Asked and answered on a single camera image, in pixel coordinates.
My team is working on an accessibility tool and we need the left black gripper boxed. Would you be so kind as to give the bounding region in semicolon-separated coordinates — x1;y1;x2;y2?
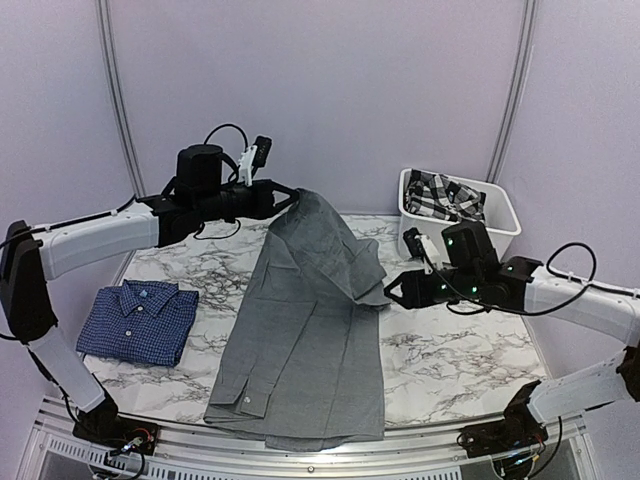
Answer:
195;178;299;222

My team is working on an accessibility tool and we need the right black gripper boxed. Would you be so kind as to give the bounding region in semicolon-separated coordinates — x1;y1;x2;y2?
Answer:
383;268;480;311

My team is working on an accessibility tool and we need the grey long sleeve shirt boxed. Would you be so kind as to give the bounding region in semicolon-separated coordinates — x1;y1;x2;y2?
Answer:
203;190;388;451

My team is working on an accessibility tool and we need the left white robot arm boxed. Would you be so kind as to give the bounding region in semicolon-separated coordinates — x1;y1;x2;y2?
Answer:
1;137;299;445

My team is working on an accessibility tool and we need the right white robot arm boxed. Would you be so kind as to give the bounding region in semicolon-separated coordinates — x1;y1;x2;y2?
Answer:
384;221;639;448

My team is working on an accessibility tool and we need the black white plaid shirt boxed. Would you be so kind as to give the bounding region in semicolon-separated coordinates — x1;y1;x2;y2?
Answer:
404;169;486;222

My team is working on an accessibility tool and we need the white plastic bin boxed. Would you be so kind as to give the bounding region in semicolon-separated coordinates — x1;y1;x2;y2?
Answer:
397;167;522;261

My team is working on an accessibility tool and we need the folded blue checkered shirt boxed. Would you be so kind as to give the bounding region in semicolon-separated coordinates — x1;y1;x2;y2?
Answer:
76;280;199;368

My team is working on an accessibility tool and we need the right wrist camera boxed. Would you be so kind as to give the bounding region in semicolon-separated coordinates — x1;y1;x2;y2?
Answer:
403;227;443;275

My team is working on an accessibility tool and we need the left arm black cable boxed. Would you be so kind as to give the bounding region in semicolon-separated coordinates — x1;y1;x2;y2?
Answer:
0;123;251;341

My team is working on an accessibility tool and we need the right aluminium wall post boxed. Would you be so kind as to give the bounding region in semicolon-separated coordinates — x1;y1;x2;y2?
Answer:
485;0;539;183

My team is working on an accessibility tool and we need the aluminium wall post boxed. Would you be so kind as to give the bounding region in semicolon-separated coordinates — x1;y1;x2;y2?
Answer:
485;0;539;183
96;0;154;221

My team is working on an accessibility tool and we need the left aluminium wall post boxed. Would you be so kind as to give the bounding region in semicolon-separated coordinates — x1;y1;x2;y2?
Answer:
96;0;154;221

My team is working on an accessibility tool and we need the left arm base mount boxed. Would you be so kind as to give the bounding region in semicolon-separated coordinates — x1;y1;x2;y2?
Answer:
73;393;159;455

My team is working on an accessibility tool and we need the aluminium front frame rail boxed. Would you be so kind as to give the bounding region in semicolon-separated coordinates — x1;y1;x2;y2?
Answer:
19;394;601;480

